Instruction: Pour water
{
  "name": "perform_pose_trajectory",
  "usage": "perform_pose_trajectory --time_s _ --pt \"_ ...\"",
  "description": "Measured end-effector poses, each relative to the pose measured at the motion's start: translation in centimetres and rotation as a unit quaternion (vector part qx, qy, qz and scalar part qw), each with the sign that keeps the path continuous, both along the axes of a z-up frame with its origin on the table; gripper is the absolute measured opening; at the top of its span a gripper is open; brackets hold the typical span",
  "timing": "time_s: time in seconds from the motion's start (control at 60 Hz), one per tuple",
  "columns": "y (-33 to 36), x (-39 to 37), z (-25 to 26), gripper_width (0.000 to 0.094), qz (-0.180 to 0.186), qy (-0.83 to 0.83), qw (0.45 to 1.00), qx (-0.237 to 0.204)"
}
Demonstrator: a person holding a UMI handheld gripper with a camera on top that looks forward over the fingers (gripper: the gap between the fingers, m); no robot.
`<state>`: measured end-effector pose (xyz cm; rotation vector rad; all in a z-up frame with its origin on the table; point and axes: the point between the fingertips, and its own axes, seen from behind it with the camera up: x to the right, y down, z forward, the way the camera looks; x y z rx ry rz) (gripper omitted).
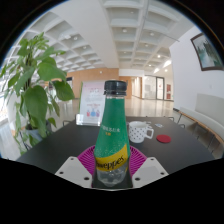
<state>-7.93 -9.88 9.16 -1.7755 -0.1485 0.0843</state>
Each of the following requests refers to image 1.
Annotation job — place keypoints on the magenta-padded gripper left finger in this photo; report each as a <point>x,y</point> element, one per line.
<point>75,170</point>

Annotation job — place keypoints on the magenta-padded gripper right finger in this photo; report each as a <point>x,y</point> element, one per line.
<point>150,170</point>

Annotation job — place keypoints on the green drink bottle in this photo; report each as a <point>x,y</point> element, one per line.
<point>111,133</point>

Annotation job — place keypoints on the white polka-dot mug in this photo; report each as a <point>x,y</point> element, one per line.
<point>137,131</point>

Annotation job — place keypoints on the clear acrylic sign stand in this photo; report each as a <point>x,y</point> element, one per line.
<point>91,103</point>

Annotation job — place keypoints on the potted green leafy plant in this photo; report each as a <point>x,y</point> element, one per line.
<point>35,100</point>

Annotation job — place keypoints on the dark-framed glass door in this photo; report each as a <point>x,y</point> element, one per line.
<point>150,87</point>

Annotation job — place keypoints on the framed landscape picture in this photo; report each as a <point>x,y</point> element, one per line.
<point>207,53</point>

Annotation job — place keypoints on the ceiling lights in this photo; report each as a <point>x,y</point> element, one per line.
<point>124,30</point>

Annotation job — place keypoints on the long white wall bench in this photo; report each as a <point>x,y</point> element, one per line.
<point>210,115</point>

